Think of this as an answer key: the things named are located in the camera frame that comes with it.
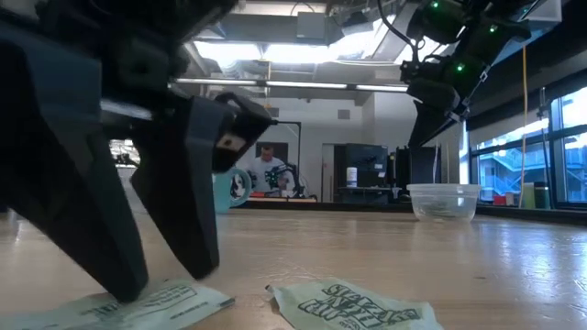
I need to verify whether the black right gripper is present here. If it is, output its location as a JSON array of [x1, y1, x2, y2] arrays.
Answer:
[[400, 59, 470, 149]]

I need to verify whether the green sweetener packet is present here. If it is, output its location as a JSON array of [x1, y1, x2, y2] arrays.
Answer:
[[0, 278, 237, 330], [264, 277, 445, 330]]

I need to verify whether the teal enamel mug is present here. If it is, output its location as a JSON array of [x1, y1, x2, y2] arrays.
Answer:
[[212, 167, 253, 215]]

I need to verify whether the black equipment rack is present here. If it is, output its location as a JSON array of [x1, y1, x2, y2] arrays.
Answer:
[[393, 146, 442, 203]]

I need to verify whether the white ceiling light tube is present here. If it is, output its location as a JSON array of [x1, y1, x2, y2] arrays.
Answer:
[[355, 83, 409, 93], [176, 77, 259, 87], [265, 81, 349, 90]]

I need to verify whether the black cabinet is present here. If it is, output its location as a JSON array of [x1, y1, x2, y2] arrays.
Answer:
[[337, 143, 390, 204]]

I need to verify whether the clear plastic cup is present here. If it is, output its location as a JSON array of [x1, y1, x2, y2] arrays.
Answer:
[[405, 182, 482, 225]]

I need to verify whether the person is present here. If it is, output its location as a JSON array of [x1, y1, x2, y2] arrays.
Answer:
[[247, 144, 297, 196]]

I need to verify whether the wooden background table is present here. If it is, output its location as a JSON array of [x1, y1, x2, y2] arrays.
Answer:
[[249, 191, 318, 204]]

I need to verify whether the light green bottle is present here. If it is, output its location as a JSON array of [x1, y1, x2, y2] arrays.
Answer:
[[521, 181, 537, 210]]

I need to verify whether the black bent pipe stand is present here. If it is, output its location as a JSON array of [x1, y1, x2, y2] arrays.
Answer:
[[273, 119, 304, 196]]

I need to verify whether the dark green bottle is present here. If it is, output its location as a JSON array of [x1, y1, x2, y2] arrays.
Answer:
[[534, 181, 551, 210]]

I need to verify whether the grey ceiling box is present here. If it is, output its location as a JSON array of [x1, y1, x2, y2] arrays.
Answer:
[[295, 11, 327, 40]]

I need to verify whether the orange-yellow cable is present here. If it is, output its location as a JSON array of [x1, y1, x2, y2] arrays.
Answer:
[[519, 44, 529, 208]]

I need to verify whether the black window frame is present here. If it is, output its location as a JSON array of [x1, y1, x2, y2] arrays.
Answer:
[[462, 86, 587, 210]]

